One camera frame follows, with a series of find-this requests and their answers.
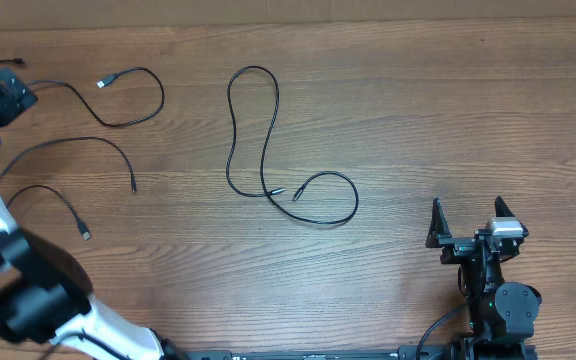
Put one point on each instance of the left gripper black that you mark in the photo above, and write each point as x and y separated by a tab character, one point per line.
7	105

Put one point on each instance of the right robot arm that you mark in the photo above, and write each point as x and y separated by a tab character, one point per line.
501	313

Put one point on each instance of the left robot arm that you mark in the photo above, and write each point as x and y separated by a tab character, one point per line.
45	294

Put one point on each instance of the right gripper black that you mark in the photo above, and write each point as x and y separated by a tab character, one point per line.
455	247

